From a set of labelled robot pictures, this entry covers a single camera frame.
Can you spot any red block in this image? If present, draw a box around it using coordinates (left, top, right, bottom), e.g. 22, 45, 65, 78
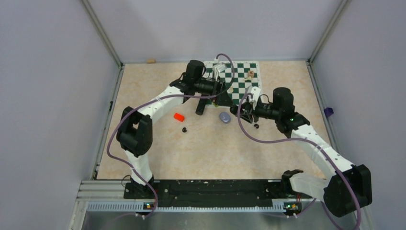
173, 113, 185, 122

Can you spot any grey lavender earbud case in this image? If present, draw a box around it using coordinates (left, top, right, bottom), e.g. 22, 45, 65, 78
219, 112, 231, 124

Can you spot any green white chessboard mat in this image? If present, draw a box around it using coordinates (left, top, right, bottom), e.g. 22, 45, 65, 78
203, 60, 262, 104

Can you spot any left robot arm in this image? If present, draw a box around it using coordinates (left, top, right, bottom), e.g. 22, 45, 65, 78
116, 60, 234, 198

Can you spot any purple object outside frame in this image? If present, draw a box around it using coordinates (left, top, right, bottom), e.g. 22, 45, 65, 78
324, 107, 334, 117

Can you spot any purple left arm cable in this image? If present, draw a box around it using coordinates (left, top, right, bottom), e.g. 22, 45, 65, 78
106, 53, 236, 219

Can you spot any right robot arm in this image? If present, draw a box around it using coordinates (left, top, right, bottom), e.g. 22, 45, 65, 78
230, 87, 372, 217

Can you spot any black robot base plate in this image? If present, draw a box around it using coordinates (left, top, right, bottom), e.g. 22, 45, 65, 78
124, 179, 309, 208

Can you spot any wine cork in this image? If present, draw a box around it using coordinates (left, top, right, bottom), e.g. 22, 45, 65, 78
146, 59, 156, 64

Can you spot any black microphone silver head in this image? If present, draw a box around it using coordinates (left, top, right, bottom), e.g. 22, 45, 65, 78
195, 99, 208, 115

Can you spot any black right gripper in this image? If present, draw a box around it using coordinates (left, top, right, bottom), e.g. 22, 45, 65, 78
236, 97, 281, 123

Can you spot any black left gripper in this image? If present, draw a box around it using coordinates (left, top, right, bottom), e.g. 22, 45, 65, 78
194, 75, 235, 107

